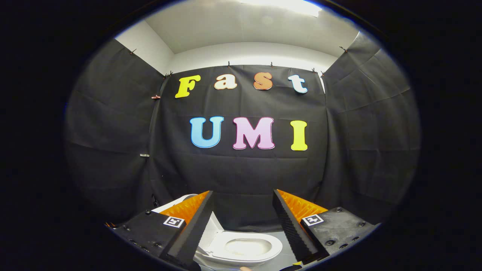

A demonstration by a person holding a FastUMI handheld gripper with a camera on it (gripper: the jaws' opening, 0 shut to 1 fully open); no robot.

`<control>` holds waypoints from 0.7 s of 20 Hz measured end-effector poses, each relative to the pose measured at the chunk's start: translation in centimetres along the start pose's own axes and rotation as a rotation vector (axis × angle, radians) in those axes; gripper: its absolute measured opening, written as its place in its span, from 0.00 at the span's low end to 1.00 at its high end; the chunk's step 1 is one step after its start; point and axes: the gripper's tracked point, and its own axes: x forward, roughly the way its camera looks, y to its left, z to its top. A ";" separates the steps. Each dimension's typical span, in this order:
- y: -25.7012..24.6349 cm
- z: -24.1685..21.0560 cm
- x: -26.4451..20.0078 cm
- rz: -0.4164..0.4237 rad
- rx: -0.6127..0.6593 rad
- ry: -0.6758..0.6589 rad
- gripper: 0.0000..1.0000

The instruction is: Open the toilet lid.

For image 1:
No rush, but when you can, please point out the white toilet tank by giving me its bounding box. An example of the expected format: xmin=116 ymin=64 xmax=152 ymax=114
xmin=152 ymin=194 xmax=198 ymax=213

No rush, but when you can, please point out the white toilet bowl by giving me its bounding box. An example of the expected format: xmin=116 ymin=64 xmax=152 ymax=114
xmin=194 ymin=231 xmax=283 ymax=266

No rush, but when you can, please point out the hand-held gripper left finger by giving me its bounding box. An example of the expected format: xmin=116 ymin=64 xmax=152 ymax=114
xmin=105 ymin=190 xmax=214 ymax=271

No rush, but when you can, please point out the ceiling light panel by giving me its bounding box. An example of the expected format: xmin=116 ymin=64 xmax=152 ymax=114
xmin=241 ymin=0 xmax=323 ymax=17

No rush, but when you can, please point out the white toilet lid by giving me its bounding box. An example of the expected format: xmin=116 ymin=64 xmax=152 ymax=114
xmin=197 ymin=212 xmax=225 ymax=253

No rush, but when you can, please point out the black backdrop cloth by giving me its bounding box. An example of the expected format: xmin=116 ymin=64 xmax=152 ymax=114
xmin=63 ymin=32 xmax=421 ymax=232

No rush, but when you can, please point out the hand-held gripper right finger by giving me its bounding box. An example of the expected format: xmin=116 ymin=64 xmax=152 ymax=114
xmin=272 ymin=189 xmax=379 ymax=266

